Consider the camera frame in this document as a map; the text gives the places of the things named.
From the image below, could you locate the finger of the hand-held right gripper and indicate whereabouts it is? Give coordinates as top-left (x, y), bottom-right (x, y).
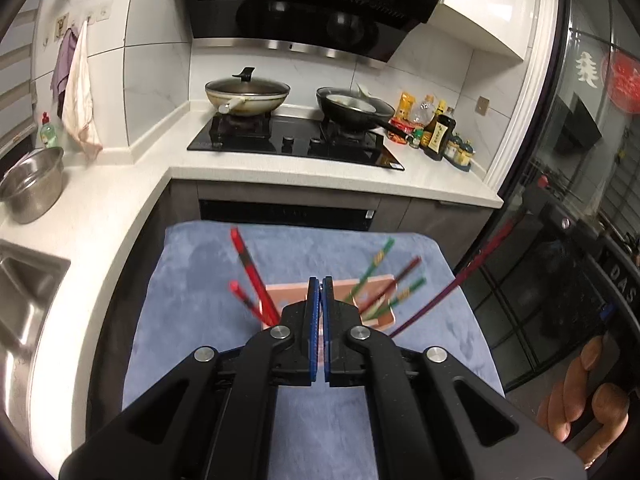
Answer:
top-left (522, 199), bottom-right (601, 261)

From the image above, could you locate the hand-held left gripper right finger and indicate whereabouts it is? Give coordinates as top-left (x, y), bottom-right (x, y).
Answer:
top-left (322, 276), bottom-right (587, 480)

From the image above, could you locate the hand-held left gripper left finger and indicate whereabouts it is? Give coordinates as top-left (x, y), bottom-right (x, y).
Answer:
top-left (59, 276), bottom-right (321, 480)

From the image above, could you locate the pink plastic basket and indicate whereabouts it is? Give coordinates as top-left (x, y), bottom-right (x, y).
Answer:
top-left (263, 274), bottom-right (398, 332)

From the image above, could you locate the green patterned chopstick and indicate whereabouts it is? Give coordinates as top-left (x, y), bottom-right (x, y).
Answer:
top-left (348, 239), bottom-right (396, 303)
top-left (372, 277), bottom-right (427, 321)

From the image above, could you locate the person's right hand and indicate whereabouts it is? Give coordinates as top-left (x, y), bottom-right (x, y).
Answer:
top-left (547, 335), bottom-right (631, 466)

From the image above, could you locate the black framed glass door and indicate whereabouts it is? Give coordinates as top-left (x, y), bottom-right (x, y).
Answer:
top-left (500, 0), bottom-right (640, 396)

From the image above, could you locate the black built-in appliance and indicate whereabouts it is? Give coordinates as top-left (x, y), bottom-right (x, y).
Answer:
top-left (198, 199), bottom-right (378, 232)

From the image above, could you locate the grey base cabinet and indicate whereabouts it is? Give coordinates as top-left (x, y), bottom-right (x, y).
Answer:
top-left (167, 180), bottom-right (501, 267)

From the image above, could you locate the blue fleece mat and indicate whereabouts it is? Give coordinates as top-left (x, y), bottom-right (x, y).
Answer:
top-left (121, 221), bottom-right (506, 480)

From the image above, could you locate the dark soy sauce bottle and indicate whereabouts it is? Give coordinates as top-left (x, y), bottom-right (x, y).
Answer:
top-left (424, 107), bottom-right (457, 162)

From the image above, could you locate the white tree window decal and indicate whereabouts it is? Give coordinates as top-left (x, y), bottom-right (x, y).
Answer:
top-left (575, 52), bottom-right (601, 90)

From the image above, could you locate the red round window decal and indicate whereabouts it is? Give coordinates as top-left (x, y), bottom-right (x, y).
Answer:
top-left (602, 50), bottom-right (640, 111)

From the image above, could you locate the clear bottle yellow cap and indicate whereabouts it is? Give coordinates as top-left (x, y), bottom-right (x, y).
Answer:
top-left (417, 94), bottom-right (437, 128)

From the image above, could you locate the red instant noodle cup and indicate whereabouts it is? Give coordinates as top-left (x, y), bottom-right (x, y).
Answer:
top-left (387, 117), bottom-right (418, 145)

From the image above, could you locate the yellow seasoning packet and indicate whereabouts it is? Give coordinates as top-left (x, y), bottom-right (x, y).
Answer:
top-left (395, 91), bottom-right (416, 123)

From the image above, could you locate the black gas stove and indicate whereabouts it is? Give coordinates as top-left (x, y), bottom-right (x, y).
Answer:
top-left (186, 112), bottom-right (406, 172)

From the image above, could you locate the black frying pan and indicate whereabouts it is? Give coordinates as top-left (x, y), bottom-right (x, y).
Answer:
top-left (316, 86), bottom-right (408, 137)

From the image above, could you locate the cream lidded wok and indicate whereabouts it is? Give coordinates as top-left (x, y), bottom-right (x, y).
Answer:
top-left (205, 80), bottom-right (292, 116)

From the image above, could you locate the white upper cabinet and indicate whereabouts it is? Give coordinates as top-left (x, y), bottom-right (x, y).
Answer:
top-left (435, 0), bottom-right (545, 65)

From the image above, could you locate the glass wok lid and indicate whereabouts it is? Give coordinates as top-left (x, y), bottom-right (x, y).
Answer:
top-left (206, 66), bottom-right (291, 98)

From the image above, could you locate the stainless steel sink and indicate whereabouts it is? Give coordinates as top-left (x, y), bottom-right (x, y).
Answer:
top-left (0, 239), bottom-right (72, 456)

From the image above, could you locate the stainless steel pot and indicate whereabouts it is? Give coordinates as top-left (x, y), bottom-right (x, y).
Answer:
top-left (0, 147), bottom-right (66, 225)

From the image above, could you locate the white hanging towel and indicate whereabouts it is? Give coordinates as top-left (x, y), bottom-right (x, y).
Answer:
top-left (61, 22), bottom-right (103, 157)

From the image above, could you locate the green dish soap bottle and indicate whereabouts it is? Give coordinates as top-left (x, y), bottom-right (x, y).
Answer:
top-left (39, 112), bottom-right (65, 151)

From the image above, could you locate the purple hanging cloth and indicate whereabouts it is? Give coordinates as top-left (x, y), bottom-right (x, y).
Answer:
top-left (50, 27), bottom-right (76, 106)

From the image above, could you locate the white window blind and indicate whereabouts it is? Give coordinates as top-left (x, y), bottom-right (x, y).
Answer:
top-left (0, 0), bottom-right (42, 147)

